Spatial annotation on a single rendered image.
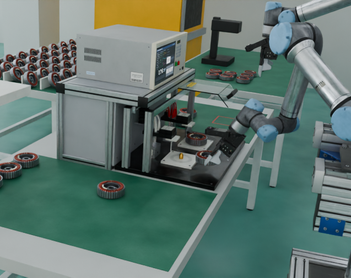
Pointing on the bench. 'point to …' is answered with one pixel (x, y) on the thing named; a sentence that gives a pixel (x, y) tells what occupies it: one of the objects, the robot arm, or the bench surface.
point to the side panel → (84, 131)
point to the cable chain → (141, 116)
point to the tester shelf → (122, 90)
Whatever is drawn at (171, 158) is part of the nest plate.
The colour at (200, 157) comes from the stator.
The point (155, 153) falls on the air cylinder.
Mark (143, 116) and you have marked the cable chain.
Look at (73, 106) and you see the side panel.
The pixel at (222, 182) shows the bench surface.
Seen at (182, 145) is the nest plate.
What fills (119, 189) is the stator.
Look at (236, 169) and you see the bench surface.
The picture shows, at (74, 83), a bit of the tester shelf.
